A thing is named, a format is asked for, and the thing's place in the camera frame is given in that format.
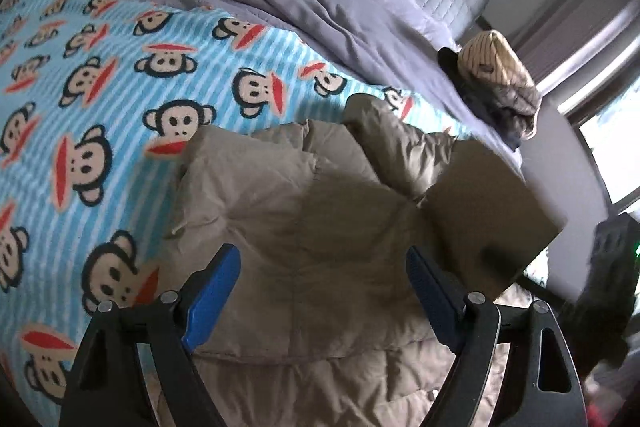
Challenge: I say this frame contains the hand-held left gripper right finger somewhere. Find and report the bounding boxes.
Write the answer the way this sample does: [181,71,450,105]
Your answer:
[406,246,588,427]

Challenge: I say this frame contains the blue monkey print blanket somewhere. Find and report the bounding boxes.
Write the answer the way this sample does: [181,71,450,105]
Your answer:
[0,0,473,427]

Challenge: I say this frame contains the window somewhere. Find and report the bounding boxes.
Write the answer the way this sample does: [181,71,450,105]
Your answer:
[560,72,640,214]

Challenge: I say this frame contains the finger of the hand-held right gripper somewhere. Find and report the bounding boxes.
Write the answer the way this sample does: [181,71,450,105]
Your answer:
[517,274,572,306]

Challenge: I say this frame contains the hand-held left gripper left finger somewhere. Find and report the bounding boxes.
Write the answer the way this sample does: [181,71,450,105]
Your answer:
[59,243,242,427]

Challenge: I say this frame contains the grey bed frame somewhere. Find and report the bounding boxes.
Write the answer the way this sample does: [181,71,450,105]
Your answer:
[517,99,610,268]

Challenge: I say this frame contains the beige down jacket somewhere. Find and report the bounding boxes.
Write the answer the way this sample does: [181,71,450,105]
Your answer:
[157,93,568,427]

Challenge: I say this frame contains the dark folded garment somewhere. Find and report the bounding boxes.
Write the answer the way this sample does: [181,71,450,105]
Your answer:
[437,47,538,151]

